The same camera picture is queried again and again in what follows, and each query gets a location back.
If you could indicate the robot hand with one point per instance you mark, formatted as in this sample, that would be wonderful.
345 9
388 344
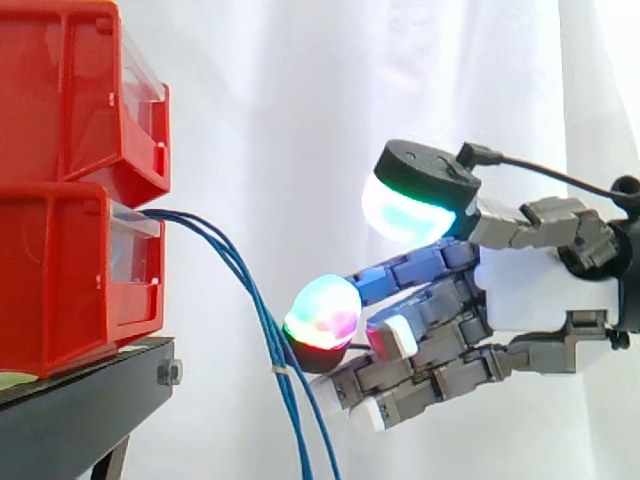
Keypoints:
525 295

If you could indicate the black metal stand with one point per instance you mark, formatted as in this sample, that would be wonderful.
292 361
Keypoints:
85 400

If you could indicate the red plastic bin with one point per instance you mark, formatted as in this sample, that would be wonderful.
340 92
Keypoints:
50 280
55 75

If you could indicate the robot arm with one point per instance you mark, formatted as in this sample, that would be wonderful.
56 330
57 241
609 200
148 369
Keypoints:
631 260

